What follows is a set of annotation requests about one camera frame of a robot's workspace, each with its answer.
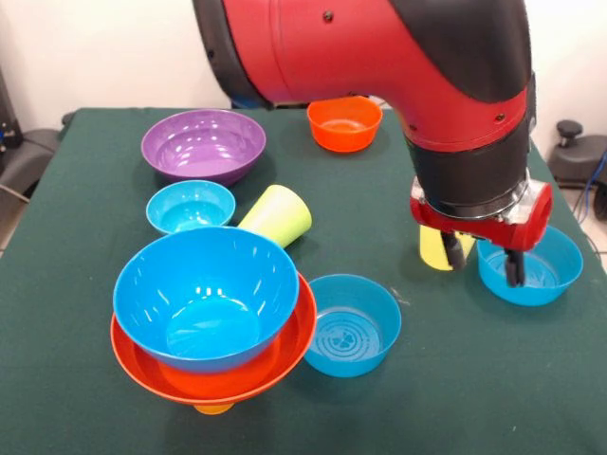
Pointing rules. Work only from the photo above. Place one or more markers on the dark green table cloth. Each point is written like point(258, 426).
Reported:
point(95, 284)

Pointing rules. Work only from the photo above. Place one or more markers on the small red-orange bowl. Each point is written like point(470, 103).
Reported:
point(343, 135)

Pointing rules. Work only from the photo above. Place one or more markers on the large deep blue bowl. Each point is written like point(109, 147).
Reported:
point(204, 284)

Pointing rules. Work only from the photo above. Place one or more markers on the orange cup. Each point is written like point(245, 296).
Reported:
point(213, 408)

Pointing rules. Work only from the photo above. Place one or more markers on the large orange bowl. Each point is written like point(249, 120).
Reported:
point(213, 386)

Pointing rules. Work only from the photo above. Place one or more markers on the yellow cup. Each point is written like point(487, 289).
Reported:
point(429, 249)

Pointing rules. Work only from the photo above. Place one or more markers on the black equipment box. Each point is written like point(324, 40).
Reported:
point(7, 114)

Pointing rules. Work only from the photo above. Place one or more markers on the purple bowl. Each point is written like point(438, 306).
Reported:
point(204, 147)

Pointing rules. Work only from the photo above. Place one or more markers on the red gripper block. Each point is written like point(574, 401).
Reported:
point(493, 232)

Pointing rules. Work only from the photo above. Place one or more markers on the black pedestal foot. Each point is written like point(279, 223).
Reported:
point(578, 161)
point(28, 156)

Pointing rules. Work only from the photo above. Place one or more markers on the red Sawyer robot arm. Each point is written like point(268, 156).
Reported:
point(355, 47)

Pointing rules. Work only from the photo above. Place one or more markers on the small light blue bowl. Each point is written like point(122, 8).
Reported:
point(189, 208)

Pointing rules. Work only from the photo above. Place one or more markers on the green cup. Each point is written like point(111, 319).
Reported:
point(280, 213)

